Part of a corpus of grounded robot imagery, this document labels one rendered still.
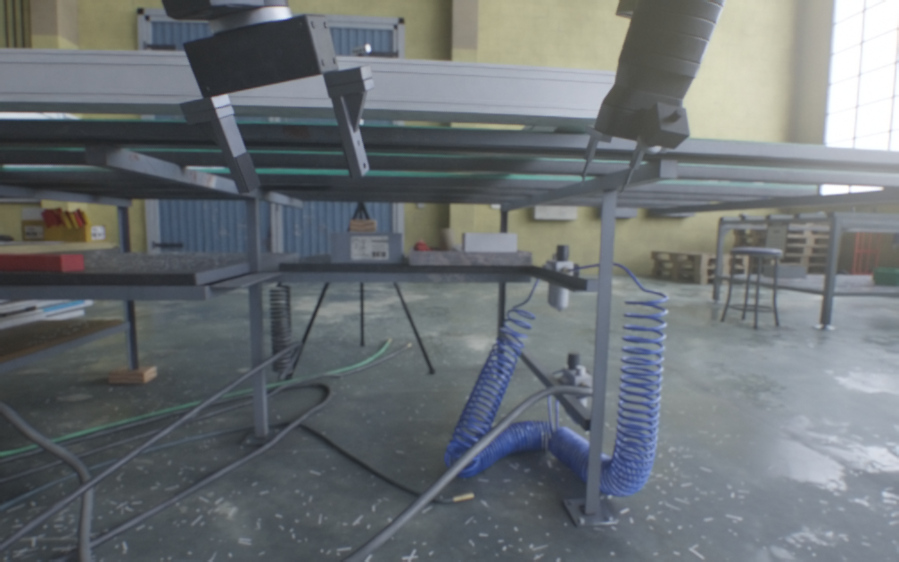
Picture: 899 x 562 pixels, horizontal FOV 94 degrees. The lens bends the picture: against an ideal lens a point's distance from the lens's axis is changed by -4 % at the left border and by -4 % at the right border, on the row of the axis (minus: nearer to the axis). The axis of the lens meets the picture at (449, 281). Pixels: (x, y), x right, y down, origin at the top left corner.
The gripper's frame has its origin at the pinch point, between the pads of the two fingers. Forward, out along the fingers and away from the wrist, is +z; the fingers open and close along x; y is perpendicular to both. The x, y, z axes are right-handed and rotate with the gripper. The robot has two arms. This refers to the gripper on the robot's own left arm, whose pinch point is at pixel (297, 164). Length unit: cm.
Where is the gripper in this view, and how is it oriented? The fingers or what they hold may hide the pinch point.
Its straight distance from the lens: 51.3
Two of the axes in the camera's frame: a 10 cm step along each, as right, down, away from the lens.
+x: -9.8, 0.8, 1.9
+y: 1.2, -5.0, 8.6
